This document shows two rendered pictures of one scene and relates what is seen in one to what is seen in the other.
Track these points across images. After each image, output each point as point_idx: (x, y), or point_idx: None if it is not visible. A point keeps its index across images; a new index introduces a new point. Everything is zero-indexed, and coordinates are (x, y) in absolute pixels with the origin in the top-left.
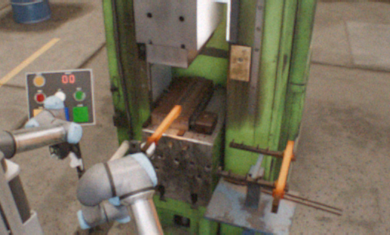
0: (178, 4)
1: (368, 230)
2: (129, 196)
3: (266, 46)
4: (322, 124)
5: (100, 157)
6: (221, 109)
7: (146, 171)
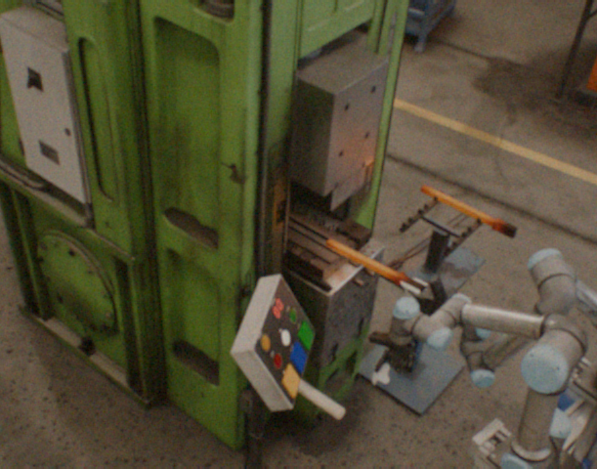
0: (367, 120)
1: (375, 235)
2: (576, 279)
3: (383, 112)
4: None
5: (79, 464)
6: (319, 217)
7: (562, 255)
